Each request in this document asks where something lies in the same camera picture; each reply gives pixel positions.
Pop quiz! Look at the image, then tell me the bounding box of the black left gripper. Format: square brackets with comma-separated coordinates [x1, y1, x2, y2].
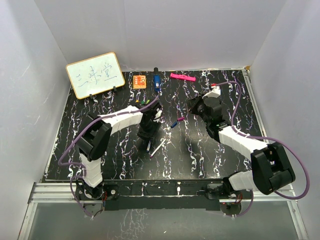
[138, 119, 161, 144]

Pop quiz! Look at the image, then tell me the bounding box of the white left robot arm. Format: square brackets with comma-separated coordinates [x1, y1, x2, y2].
[76, 100, 162, 200]

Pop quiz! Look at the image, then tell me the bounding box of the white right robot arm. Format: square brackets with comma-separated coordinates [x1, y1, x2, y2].
[187, 95, 296, 199]

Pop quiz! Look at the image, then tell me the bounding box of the white pen blue tip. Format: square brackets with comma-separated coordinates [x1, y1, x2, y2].
[146, 140, 151, 153]

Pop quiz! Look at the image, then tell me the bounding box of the blue pen cap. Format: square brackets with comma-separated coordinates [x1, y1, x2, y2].
[171, 121, 178, 128]

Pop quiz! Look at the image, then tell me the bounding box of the white pen purple tip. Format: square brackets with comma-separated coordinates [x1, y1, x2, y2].
[150, 139, 166, 158]

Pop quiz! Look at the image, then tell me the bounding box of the magenta pen cap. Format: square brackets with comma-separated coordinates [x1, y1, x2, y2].
[177, 117, 185, 122]

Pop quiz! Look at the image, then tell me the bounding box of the orange spiral notepad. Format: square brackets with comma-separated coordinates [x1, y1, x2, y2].
[132, 75, 147, 90]

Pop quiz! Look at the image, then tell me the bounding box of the pink utility knife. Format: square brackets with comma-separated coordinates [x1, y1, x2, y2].
[170, 73, 196, 82]

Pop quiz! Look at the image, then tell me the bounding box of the blue stapler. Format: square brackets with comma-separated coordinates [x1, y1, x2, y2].
[153, 67, 161, 92]

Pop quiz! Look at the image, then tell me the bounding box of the small whiteboard with writing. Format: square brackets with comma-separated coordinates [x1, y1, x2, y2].
[65, 52, 125, 100]

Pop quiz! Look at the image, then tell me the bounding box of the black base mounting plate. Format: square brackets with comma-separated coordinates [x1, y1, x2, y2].
[75, 179, 253, 213]

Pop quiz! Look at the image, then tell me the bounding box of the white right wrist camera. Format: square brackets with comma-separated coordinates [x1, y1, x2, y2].
[202, 84, 221, 99]

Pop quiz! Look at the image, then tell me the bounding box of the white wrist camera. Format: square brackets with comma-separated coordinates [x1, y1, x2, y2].
[202, 84, 221, 99]
[153, 110, 162, 123]

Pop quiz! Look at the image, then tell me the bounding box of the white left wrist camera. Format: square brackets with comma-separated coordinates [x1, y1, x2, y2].
[153, 110, 162, 123]

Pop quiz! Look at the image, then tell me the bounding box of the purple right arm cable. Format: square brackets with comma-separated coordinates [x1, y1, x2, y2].
[212, 81, 312, 217]

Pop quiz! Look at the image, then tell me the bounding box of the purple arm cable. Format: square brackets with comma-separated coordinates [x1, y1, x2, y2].
[57, 94, 160, 218]
[212, 81, 312, 217]

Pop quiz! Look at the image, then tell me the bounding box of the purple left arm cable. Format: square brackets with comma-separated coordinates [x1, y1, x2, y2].
[57, 94, 160, 218]

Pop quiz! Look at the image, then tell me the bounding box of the aluminium front rail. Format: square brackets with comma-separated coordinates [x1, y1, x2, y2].
[28, 183, 292, 204]

